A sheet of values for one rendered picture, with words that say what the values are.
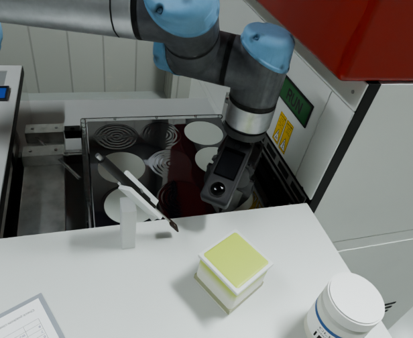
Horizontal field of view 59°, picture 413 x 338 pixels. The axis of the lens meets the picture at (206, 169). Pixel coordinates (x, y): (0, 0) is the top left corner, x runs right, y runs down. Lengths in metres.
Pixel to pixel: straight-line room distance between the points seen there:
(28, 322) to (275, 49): 0.47
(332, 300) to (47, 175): 0.60
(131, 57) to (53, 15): 2.25
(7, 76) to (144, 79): 1.87
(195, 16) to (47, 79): 2.41
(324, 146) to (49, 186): 0.54
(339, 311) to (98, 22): 0.43
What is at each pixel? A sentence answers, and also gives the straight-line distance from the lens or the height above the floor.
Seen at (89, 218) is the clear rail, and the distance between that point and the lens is 0.70.
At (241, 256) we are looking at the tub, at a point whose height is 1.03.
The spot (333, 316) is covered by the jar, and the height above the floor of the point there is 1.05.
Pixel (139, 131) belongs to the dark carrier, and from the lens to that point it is 0.91.
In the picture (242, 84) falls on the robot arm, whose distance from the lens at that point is 0.53.
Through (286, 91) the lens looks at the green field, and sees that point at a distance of 0.76.
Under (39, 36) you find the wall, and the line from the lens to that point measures 2.64.
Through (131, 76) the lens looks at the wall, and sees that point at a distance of 2.77.
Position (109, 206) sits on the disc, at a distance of 0.73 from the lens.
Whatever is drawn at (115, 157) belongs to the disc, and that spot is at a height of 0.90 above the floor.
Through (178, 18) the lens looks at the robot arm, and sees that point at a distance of 0.39.
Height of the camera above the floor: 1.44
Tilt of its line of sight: 41 degrees down
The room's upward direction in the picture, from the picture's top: 12 degrees clockwise
